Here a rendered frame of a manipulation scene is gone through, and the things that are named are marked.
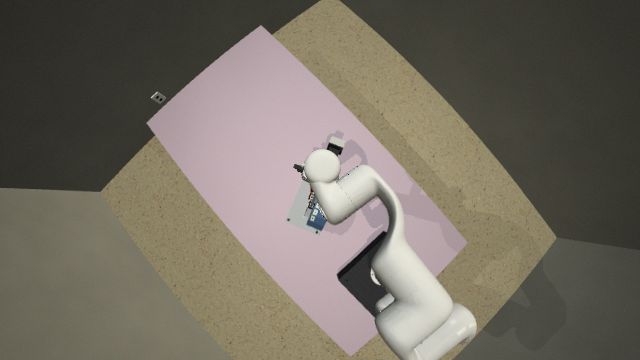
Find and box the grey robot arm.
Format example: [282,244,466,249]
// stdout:
[301,136,477,360]

